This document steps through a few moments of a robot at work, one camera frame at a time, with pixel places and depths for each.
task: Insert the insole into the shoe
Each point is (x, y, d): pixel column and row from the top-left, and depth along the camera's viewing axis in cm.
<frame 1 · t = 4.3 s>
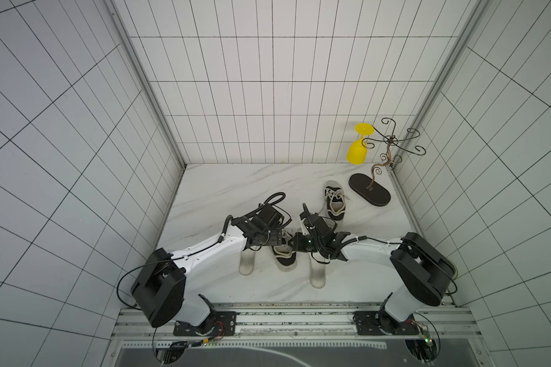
left hand: (266, 241, 84), fingers open
right hand: (287, 237, 89), fingers closed
left black white sneaker: (284, 254, 83), point 7 cm above the table
right black white sneaker: (334, 201, 100), point 6 cm above the table
left white insole: (247, 261, 87), on the table
right white insole: (317, 273, 85), on the table
yellow plastic wine glass: (357, 152, 97), point 22 cm above the table

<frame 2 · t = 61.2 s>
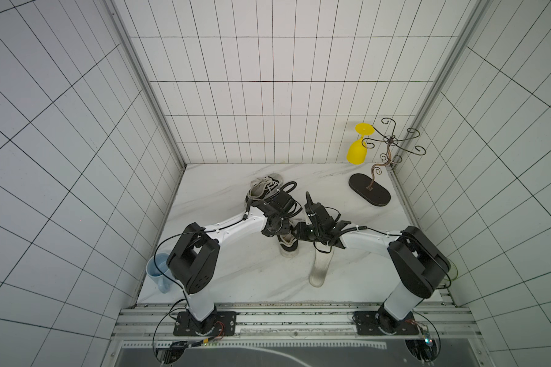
left hand: (277, 232, 87), fingers open
right hand: (294, 226, 92), fingers open
left black white sneaker: (263, 186, 102), point 9 cm above the table
right black white sneaker: (288, 245, 85), point 8 cm above the table
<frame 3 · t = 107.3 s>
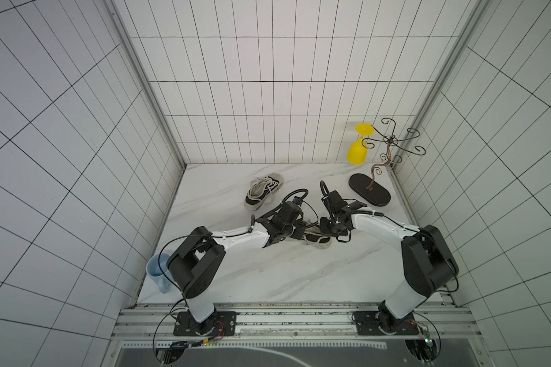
left hand: (298, 229, 89), fingers closed
right hand: (323, 228, 92), fingers closed
right black white sneaker: (313, 235, 89), point 6 cm above the table
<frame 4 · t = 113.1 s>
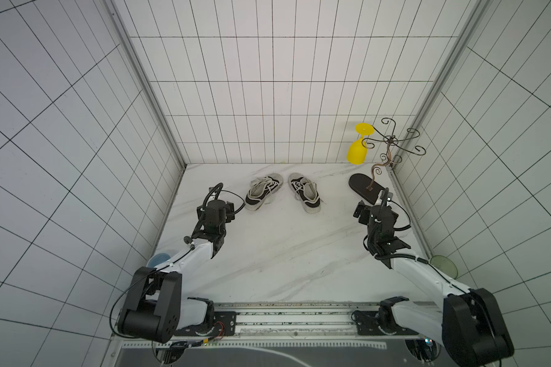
left hand: (216, 206, 90), fingers open
right hand: (375, 202, 86), fingers open
right black white sneaker: (305, 190, 101), point 8 cm above the table
